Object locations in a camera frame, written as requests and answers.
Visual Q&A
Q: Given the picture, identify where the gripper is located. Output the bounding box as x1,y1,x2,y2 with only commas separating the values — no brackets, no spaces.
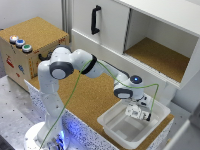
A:
125,95,152,122

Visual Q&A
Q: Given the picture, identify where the white cabinet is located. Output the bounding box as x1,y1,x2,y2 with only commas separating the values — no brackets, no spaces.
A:
70,0,200,108

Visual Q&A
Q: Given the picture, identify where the white plastic box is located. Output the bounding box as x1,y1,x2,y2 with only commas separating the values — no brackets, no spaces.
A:
96,97,172,150

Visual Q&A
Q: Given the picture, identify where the white sliding door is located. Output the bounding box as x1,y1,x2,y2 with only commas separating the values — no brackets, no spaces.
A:
72,0,131,56

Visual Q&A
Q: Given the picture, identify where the green button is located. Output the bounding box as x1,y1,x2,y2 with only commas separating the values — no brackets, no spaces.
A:
21,43,34,54

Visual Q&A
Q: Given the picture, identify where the blue button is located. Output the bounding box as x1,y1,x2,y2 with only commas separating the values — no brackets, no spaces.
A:
15,38,26,49

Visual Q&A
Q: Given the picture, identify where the red button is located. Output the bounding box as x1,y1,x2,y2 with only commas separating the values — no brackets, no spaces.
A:
8,34,19,45

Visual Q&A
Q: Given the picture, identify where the green cable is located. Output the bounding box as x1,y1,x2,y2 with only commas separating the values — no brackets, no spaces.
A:
39,59,160,150

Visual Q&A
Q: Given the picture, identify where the black door handle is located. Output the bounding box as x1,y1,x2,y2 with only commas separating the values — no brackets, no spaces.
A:
90,4,102,36

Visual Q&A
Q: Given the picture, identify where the black drawer handle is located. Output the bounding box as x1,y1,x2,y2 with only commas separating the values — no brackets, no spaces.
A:
37,51,53,63

